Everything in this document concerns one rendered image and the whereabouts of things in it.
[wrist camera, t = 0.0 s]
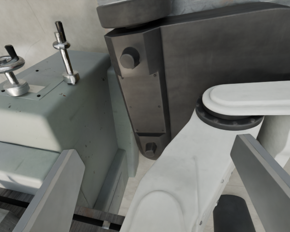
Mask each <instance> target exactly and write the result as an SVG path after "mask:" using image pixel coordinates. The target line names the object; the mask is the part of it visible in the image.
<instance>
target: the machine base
mask: <svg viewBox="0 0 290 232"><path fill-rule="evenodd" d="M107 77H108V84H109V90H110V99H111V105H112V111H113V117H114V124H115V130H116V139H117V145H118V149H123V150H125V151H126V155H127V164H128V176H129V177H131V178H134V177H135V176H136V172H137V168H138V164H139V148H138V146H137V143H136V139H135V136H134V133H133V129H132V126H131V123H130V120H129V117H128V113H127V110H126V106H125V104H124V100H123V97H122V93H121V90H120V87H119V84H118V81H117V77H116V74H115V71H114V67H113V64H112V61H111V66H110V67H109V68H108V70H107Z"/></svg>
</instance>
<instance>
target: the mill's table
mask: <svg viewBox="0 0 290 232"><path fill-rule="evenodd" d="M34 196H35V195H31V194H27V193H23V192H19V191H14V190H10V189H6V188H2V187H0V209H5V210H9V211H11V212H12V213H13V214H15V215H16V216H18V217H19V218H21V217H22V215H23V214H24V212H25V210H26V209H27V207H28V206H29V204H30V202H31V201H32V199H33V198H34ZM124 219H125V216H121V215H116V214H112V213H108V212H104V211H100V210H96V209H91V208H86V207H83V206H78V205H76V206H75V210H74V214H73V218H72V222H71V226H70V230H69V232H119V231H120V229H121V227H122V224H123V222H124Z"/></svg>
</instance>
